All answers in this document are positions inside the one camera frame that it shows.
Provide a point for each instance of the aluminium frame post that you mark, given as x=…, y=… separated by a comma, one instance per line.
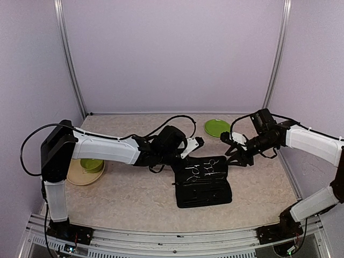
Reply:
x=282, y=35
x=58, y=5

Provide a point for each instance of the green plate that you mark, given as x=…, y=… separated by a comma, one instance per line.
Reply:
x=215, y=127

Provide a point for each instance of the silver scissors black blades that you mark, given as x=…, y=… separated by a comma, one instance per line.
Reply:
x=209, y=168

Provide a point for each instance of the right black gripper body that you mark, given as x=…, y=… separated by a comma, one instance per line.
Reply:
x=244, y=156

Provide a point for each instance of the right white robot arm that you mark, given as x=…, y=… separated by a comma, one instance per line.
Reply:
x=292, y=134

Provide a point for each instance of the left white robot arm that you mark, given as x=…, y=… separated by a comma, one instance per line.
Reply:
x=65, y=143

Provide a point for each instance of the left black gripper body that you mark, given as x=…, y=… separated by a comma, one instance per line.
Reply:
x=168, y=158

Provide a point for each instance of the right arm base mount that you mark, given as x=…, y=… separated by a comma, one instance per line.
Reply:
x=276, y=232

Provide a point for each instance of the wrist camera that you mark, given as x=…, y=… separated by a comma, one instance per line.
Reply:
x=190, y=145
x=234, y=139

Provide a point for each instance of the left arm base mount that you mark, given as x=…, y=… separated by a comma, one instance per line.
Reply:
x=70, y=232

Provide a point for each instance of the front aluminium rail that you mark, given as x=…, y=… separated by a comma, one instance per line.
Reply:
x=105, y=242

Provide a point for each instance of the black tool pouch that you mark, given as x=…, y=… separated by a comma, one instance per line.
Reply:
x=207, y=190

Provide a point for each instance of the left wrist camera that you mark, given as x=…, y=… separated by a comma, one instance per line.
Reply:
x=190, y=145

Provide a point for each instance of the right aluminium frame post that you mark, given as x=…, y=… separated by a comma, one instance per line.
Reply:
x=282, y=35

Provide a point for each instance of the left aluminium frame post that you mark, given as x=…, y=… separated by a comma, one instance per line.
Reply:
x=58, y=5

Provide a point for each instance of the green bowl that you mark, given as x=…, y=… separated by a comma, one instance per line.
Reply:
x=91, y=165

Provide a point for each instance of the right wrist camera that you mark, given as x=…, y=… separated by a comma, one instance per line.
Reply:
x=234, y=139

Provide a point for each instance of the beige plate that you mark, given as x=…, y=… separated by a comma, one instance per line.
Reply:
x=79, y=176

